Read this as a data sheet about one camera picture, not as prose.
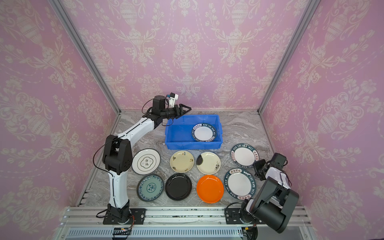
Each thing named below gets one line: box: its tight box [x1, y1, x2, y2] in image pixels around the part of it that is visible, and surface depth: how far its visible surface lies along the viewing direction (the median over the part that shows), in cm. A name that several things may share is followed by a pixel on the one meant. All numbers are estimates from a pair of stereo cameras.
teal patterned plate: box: [136, 174, 164, 202], surface depth 85 cm
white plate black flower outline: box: [131, 148, 161, 175], surface depth 94 cm
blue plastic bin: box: [165, 114, 223, 150], surface depth 109 cm
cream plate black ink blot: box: [196, 151, 222, 175], surface depth 94 cm
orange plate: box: [196, 174, 225, 204], surface depth 83 cm
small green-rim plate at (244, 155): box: [230, 143, 260, 168], surface depth 97 cm
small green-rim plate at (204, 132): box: [191, 123, 217, 143], surface depth 109 cm
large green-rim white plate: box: [224, 168, 257, 201], surface depth 85 cm
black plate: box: [165, 172, 193, 201], surface depth 84 cm
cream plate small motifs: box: [169, 150, 195, 173], surface depth 94 cm
